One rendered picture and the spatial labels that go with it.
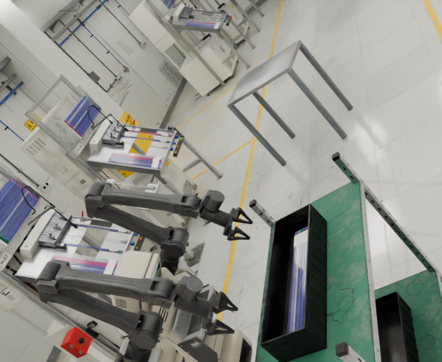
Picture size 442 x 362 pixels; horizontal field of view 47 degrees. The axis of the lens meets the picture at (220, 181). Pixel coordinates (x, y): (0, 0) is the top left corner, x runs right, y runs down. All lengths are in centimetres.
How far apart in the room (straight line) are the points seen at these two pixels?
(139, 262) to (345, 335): 81
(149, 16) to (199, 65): 102
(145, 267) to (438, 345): 117
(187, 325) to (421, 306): 99
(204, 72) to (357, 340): 692
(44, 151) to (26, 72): 221
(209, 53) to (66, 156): 365
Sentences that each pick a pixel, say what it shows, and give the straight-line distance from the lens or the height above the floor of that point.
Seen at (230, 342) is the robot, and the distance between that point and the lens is 224.
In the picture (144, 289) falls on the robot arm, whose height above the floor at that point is 141.
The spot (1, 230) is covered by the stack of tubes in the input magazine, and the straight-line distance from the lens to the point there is 409.
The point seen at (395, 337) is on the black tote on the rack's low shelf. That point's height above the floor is 36.
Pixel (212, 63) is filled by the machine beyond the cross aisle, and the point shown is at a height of 39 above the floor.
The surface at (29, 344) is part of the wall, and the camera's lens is 572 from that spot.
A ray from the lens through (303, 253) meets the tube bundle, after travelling 191.
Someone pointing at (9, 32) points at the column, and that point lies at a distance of 703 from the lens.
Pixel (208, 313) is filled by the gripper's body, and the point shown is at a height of 122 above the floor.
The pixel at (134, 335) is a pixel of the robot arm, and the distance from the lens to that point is 180.
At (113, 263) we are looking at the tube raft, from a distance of 398.
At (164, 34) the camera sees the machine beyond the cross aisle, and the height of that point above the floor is 119.
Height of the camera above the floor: 206
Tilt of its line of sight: 22 degrees down
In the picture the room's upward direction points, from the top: 45 degrees counter-clockwise
